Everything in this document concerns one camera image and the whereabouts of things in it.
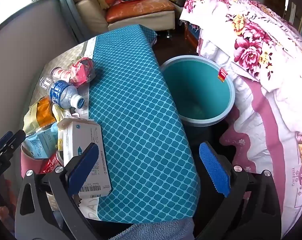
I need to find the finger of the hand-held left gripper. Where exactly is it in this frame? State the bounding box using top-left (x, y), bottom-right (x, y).
top-left (0, 131), bottom-right (14, 155)
top-left (0, 129), bottom-right (26, 164)

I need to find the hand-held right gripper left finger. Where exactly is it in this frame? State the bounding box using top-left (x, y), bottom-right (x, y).
top-left (15, 142), bottom-right (101, 240)

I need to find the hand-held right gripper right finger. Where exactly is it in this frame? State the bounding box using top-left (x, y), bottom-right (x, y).
top-left (194, 141), bottom-right (282, 240)

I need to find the light blue packet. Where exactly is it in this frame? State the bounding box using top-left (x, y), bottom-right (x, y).
top-left (22, 122), bottom-right (60, 159)

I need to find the white cardboard box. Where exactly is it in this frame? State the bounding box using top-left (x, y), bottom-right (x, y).
top-left (57, 118), bottom-right (112, 199)

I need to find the red and white drink can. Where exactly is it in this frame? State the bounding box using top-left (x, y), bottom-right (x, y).
top-left (38, 152), bottom-right (65, 174)

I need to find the yellow snack bag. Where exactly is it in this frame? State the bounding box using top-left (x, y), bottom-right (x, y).
top-left (23, 97), bottom-right (64, 135)

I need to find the blue label water bottle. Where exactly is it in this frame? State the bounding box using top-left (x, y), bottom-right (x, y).
top-left (39, 76), bottom-right (86, 110)

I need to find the light blue waste bin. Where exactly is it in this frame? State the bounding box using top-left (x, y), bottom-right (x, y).
top-left (159, 55), bottom-right (236, 127)

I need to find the pink snack wrapper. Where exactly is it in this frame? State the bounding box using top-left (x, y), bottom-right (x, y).
top-left (69, 57), bottom-right (96, 88)

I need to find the pink embroidered bed sheet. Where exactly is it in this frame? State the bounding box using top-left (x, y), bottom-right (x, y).
top-left (219, 110), bottom-right (264, 174)

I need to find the teal lattice pattern mat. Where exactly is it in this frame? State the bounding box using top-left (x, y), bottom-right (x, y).
top-left (87, 24), bottom-right (201, 224)

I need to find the grey fleece cloth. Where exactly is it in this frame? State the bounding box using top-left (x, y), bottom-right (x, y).
top-left (116, 216), bottom-right (195, 240)

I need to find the grey-blue curtain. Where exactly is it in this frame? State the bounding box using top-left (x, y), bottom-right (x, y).
top-left (50, 0), bottom-right (91, 43)

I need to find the floral quilt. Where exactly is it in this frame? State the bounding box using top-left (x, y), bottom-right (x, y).
top-left (179, 0), bottom-right (302, 235)

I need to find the beige leather sofa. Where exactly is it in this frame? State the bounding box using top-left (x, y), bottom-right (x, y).
top-left (70, 0), bottom-right (176, 34)

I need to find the orange seat cushion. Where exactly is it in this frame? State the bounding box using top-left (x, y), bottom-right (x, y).
top-left (106, 0), bottom-right (176, 23)

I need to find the wooden bed frame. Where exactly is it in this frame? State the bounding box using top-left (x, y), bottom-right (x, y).
top-left (184, 21), bottom-right (200, 49)

